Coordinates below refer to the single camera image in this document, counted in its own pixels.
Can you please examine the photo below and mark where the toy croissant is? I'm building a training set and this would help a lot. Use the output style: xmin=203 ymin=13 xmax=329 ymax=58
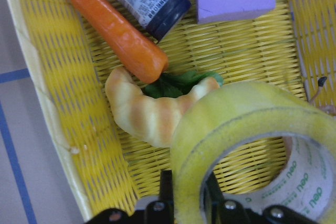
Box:
xmin=105 ymin=67 xmax=220 ymax=147

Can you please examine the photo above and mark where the orange toy carrot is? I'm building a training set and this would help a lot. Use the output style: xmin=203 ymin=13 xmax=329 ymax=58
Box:
xmin=70 ymin=0 xmax=169 ymax=84

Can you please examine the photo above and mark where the yellow tape roll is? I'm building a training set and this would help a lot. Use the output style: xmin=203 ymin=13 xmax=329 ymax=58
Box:
xmin=171 ymin=81 xmax=335 ymax=223

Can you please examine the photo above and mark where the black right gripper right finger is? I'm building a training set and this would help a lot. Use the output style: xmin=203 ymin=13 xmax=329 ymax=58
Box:
xmin=203 ymin=174 xmax=315 ymax=224

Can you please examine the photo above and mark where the yellow woven basket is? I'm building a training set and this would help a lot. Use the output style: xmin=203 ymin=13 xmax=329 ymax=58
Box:
xmin=0 ymin=0 xmax=336 ymax=222

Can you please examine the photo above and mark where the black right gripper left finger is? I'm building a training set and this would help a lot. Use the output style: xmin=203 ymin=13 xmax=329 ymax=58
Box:
xmin=86 ymin=170 xmax=175 ymax=223

